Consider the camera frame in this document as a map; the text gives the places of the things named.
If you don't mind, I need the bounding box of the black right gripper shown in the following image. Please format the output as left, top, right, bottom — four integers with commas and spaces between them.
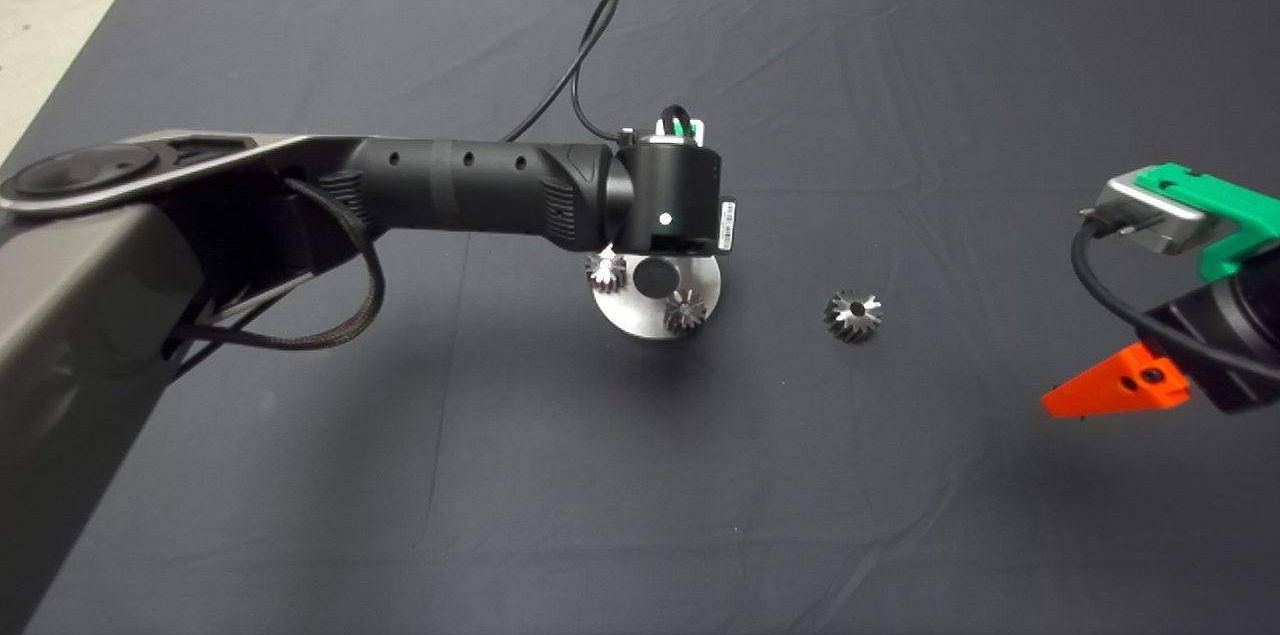
1040, 267, 1280, 419

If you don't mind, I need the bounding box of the large steel bevel gear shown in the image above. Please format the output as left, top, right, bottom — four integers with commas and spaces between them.
823, 289, 885, 346

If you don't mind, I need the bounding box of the small steel bevel gear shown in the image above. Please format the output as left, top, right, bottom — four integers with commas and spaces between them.
586, 252, 630, 297
664, 291, 711, 337

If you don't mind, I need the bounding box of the round metal plate with hole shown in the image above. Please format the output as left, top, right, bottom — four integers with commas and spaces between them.
593, 253, 724, 342

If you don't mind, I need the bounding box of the dark grey table cloth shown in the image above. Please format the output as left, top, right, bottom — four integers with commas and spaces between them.
0, 0, 1280, 635

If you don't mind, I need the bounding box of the black right camera cable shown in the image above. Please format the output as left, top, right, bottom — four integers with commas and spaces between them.
1070, 220, 1280, 382

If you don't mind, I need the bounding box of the black camera cable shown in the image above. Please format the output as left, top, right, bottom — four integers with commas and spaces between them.
503, 0, 693, 145
1070, 220, 1280, 382

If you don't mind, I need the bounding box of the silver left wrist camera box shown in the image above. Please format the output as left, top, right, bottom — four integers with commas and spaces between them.
652, 118, 708, 148

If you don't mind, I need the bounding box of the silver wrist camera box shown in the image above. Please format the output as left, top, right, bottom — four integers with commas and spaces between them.
652, 118, 708, 148
1080, 173, 1222, 257

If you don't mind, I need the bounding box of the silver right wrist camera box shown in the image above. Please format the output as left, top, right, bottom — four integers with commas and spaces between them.
1080, 173, 1222, 257

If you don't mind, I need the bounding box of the green right camera mount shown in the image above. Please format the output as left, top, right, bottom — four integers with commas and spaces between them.
1140, 164, 1280, 282

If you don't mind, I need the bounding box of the black left camera cable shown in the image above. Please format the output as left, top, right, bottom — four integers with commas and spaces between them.
503, 0, 693, 145

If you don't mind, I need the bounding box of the braided left arm cable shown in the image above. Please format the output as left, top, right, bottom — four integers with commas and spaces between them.
175, 177, 387, 352

